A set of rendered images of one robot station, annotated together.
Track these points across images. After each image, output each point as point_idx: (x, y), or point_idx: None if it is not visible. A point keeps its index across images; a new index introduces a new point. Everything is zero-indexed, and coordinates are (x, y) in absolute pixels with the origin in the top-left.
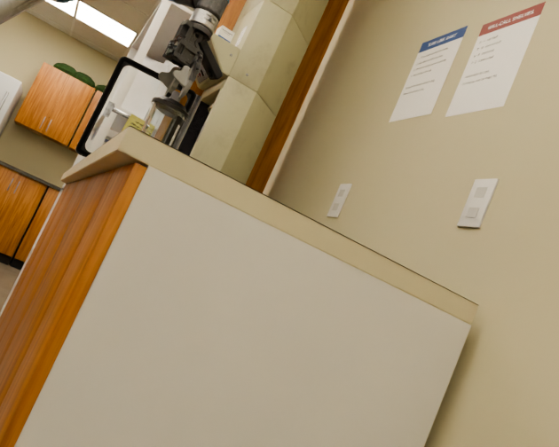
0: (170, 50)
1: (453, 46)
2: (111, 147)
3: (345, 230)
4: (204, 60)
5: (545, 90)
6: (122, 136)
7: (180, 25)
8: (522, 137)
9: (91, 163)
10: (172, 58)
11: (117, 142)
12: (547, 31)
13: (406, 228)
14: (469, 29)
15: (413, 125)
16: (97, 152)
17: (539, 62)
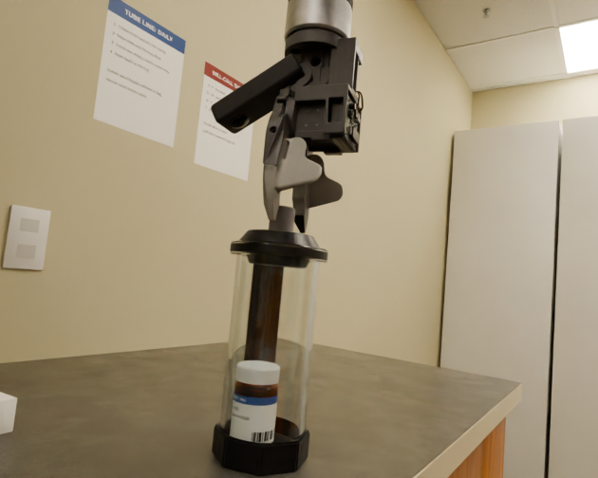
0: (356, 136)
1: (174, 59)
2: (512, 403)
3: (78, 290)
4: (269, 103)
5: None
6: (519, 391)
7: (355, 51)
8: (264, 215)
9: (475, 447)
10: (339, 145)
11: (517, 396)
12: (262, 126)
13: (190, 284)
14: (189, 50)
15: (148, 150)
16: (479, 429)
17: (263, 154)
